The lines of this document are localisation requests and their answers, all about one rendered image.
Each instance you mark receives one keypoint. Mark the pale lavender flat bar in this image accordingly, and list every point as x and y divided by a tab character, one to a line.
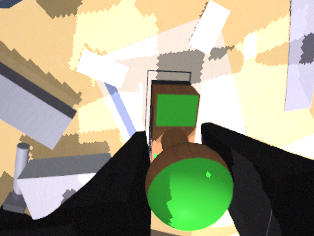
300	64

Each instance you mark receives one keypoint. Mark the light grey rectangular bar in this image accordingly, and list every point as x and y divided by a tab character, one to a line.
32	110

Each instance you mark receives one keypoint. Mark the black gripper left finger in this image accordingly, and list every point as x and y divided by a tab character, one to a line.
112	203

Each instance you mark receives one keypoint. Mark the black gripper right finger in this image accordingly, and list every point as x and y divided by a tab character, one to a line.
273	193

